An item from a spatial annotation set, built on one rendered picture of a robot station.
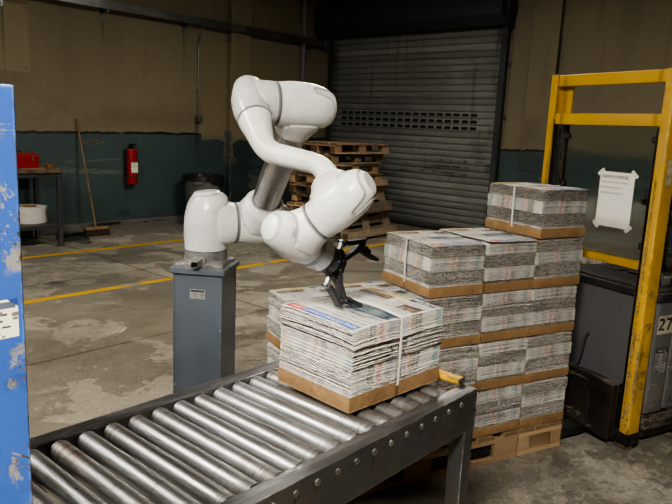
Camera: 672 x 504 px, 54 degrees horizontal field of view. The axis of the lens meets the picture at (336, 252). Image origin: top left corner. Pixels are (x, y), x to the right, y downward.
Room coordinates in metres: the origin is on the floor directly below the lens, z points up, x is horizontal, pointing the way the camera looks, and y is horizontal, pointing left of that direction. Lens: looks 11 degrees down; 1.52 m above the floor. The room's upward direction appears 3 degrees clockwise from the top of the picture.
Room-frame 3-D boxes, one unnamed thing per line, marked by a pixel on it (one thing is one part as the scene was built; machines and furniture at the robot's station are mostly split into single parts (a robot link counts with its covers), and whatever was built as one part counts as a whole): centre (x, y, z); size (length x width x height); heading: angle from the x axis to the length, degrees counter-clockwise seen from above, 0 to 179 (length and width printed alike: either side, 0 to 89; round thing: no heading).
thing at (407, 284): (2.90, -0.43, 0.86); 0.38 x 0.29 x 0.04; 27
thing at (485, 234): (3.02, -0.70, 1.06); 0.37 x 0.28 x 0.01; 29
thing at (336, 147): (9.67, 0.02, 0.65); 1.33 x 0.94 x 1.30; 143
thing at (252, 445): (1.47, 0.22, 0.77); 0.47 x 0.05 x 0.05; 49
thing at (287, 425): (1.57, 0.14, 0.77); 0.47 x 0.05 x 0.05; 49
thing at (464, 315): (2.83, -0.31, 0.42); 1.17 x 0.39 x 0.83; 118
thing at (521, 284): (3.04, -0.70, 0.86); 0.38 x 0.29 x 0.04; 29
